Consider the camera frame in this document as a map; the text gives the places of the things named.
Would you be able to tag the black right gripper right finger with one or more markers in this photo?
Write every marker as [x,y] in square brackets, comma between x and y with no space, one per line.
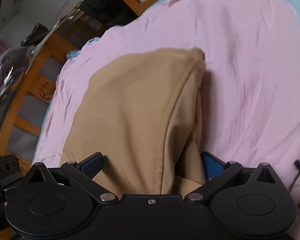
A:
[218,174]

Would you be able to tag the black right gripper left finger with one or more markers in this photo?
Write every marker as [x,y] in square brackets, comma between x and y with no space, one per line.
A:
[84,172]

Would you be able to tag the tan large garment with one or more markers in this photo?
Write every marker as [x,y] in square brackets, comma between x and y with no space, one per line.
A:
[143,112]

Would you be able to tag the clear plastic bag with clothes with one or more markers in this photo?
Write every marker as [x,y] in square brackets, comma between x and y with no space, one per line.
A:
[14,64]

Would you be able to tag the wooden side desk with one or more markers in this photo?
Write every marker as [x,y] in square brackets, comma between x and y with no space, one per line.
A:
[22,126]

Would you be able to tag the pink bed sheet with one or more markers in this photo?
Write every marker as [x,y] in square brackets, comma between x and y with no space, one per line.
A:
[252,52]

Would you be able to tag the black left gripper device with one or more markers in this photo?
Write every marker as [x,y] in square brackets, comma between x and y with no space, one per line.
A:
[10,174]

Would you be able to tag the dark brown bag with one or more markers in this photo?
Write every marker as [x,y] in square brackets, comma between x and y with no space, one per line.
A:
[38,33]

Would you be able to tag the black jacket on bedframe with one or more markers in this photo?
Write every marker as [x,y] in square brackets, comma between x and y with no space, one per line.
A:
[109,12]

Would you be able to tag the wall calendar poster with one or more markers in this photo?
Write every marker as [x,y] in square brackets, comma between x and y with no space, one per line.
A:
[69,6]

